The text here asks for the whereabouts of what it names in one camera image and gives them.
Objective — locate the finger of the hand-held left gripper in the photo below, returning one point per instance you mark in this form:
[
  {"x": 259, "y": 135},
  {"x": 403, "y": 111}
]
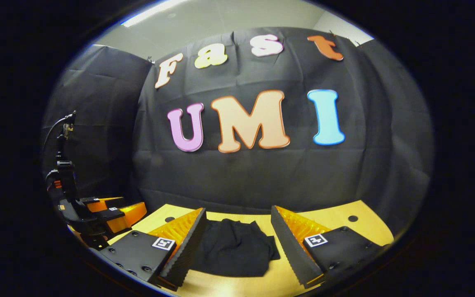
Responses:
[
  {"x": 101, "y": 203},
  {"x": 132, "y": 214}
]

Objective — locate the black button jacket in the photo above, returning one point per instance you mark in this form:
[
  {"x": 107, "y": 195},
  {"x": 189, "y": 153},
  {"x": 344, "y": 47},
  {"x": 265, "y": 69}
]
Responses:
[{"x": 233, "y": 251}]

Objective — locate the black backdrop cloth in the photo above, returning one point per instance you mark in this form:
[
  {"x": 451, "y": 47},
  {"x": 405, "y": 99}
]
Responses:
[{"x": 262, "y": 177}]

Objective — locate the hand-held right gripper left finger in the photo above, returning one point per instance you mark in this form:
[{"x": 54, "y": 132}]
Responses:
[{"x": 190, "y": 251}]

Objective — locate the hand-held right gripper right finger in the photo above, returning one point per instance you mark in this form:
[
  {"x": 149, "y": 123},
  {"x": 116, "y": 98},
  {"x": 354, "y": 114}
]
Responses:
[{"x": 289, "y": 251}]

